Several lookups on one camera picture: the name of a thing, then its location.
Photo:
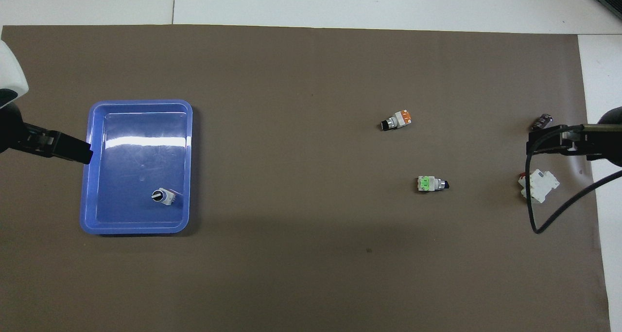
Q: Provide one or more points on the small dark terminal block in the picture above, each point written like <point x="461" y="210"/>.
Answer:
<point x="542" y="122"/>

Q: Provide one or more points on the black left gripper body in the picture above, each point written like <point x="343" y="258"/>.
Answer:
<point x="14" y="130"/>

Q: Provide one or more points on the rotary switch with orange base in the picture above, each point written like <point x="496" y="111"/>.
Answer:
<point x="401" y="119"/>

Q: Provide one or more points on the brown paper table mat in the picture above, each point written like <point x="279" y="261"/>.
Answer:
<point x="311" y="273"/>

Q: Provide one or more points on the rotary switch with green base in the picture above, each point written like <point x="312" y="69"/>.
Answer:
<point x="427" y="183"/>

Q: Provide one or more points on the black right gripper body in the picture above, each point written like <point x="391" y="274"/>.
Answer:
<point x="590" y="145"/>

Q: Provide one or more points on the blue plastic tray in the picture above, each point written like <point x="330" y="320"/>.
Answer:
<point x="126" y="186"/>

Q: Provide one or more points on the white circuit breaker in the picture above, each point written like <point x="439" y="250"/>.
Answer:
<point x="540" y="185"/>

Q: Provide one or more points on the rotary switch with red base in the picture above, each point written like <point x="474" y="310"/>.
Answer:
<point x="163" y="196"/>

